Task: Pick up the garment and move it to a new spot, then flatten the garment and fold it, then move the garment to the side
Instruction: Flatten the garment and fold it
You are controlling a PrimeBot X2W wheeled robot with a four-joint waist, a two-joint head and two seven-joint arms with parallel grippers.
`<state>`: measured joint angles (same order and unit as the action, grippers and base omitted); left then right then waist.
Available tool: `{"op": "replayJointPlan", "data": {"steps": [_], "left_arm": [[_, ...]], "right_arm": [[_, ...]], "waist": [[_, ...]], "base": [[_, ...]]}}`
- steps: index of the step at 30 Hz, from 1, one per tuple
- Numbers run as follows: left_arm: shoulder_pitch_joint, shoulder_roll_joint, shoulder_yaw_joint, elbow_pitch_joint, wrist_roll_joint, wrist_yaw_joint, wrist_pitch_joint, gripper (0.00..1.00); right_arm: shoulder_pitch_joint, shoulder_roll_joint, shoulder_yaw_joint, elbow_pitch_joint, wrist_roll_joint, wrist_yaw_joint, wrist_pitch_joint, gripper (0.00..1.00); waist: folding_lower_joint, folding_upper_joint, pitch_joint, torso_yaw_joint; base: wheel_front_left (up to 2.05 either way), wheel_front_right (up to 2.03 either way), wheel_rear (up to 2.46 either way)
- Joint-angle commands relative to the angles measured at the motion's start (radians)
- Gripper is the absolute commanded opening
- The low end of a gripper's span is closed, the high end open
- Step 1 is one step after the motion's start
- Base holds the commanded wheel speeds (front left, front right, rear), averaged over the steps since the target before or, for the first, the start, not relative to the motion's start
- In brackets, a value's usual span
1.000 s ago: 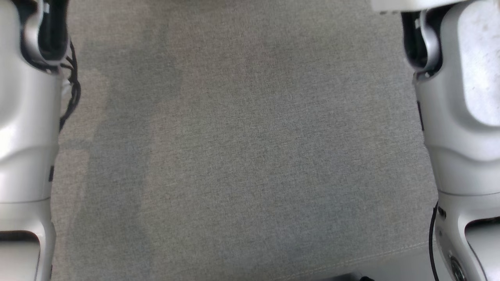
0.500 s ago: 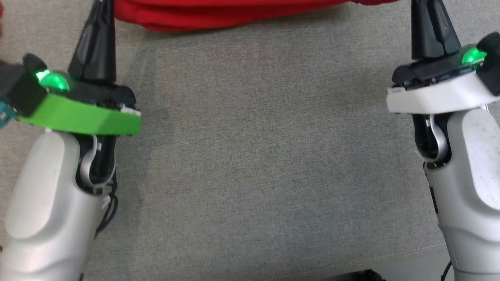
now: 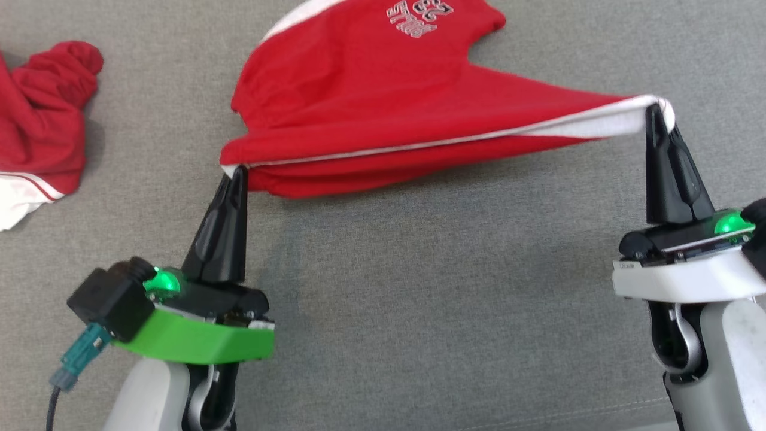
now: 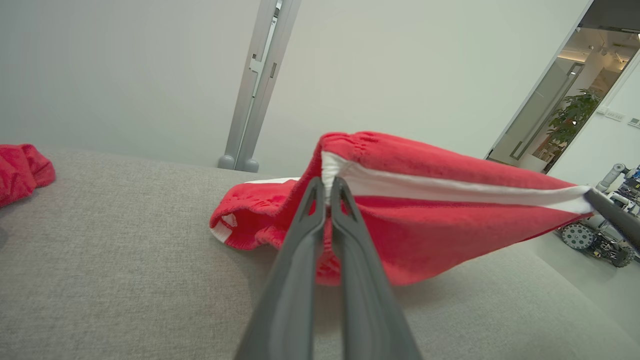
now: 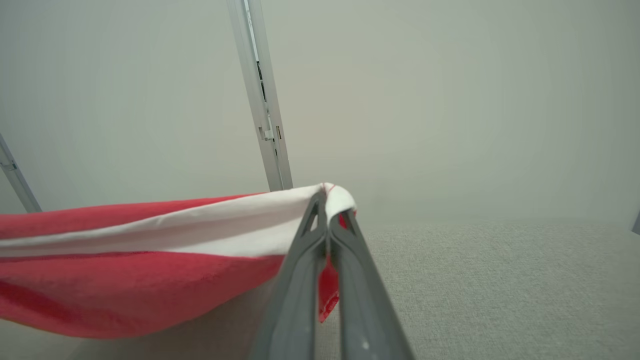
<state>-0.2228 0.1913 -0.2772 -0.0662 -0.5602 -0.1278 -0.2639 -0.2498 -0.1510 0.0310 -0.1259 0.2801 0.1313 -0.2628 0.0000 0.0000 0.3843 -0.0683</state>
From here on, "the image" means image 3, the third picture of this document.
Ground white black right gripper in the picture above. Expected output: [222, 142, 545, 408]
[612, 103, 766, 303]

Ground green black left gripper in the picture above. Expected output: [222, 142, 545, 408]
[114, 166, 276, 366]

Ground grey fabric sofa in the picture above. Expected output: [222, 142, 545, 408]
[0, 0, 766, 431]

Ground black cable teal connector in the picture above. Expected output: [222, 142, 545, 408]
[47, 323, 113, 431]

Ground red white basketball jersey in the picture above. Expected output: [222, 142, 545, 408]
[0, 41, 104, 232]
[219, 0, 676, 199]

